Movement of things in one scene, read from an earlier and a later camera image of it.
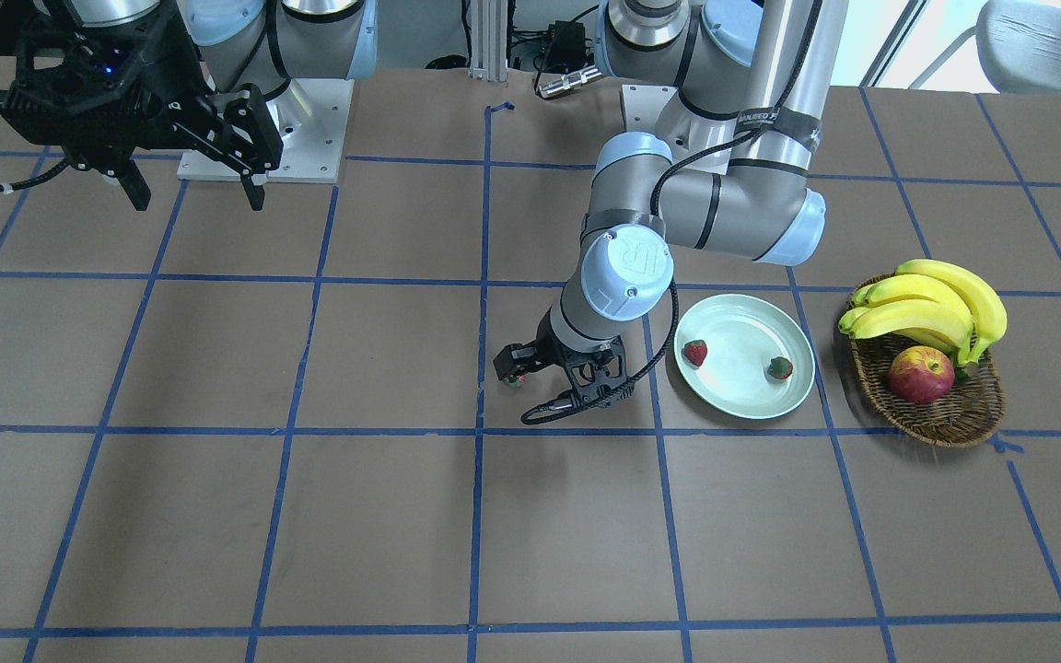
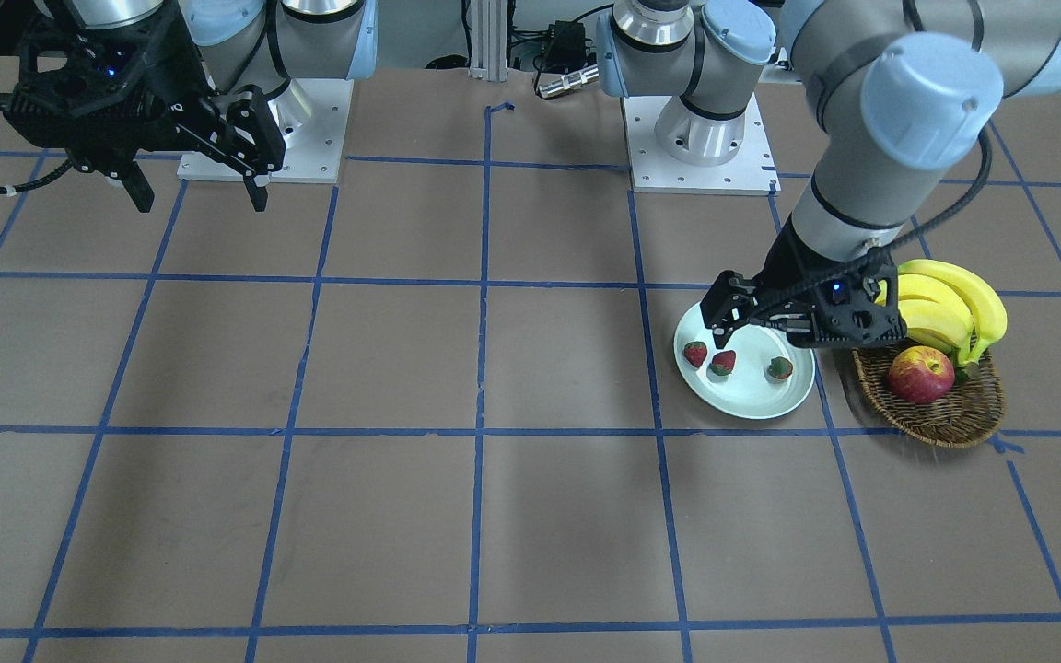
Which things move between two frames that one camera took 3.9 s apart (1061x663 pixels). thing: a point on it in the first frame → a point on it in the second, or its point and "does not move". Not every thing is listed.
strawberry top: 779,367 does not move
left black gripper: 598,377 → 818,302
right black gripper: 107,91 does not move
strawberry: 694,351 does not move
